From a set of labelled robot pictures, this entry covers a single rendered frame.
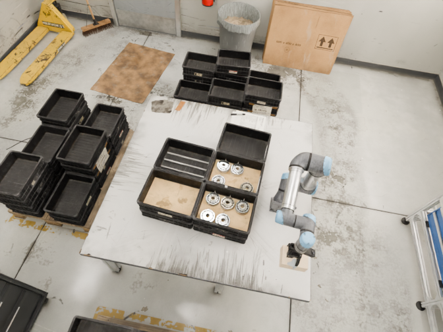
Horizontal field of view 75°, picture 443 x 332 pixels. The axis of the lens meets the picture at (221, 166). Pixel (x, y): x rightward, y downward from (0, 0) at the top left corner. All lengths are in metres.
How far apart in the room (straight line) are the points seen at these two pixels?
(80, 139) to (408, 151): 3.75
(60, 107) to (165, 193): 1.69
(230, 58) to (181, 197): 2.15
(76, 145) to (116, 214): 0.98
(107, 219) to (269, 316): 1.58
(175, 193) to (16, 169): 1.52
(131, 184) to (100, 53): 2.82
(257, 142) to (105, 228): 1.36
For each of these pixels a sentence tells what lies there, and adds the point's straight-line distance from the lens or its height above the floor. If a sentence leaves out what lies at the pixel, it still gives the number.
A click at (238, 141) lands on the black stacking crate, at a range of 2.47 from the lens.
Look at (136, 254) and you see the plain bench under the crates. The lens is 2.19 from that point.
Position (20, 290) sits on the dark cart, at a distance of 2.62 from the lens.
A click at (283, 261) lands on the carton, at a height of 0.99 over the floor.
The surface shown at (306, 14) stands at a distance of 4.45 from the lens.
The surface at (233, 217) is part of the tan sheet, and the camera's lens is 2.11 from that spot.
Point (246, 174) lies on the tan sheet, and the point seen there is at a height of 0.83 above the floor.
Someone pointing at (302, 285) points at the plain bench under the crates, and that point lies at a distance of 2.21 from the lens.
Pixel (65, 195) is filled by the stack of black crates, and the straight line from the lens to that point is 3.05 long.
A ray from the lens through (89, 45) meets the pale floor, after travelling 5.03.
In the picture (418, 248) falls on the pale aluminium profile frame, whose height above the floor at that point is 0.14.
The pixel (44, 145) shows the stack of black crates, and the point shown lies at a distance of 3.32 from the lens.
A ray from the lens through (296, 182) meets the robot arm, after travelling 1.75.
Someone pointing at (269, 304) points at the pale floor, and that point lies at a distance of 2.85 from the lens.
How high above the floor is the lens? 2.76
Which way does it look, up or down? 57 degrees down
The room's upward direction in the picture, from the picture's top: 7 degrees clockwise
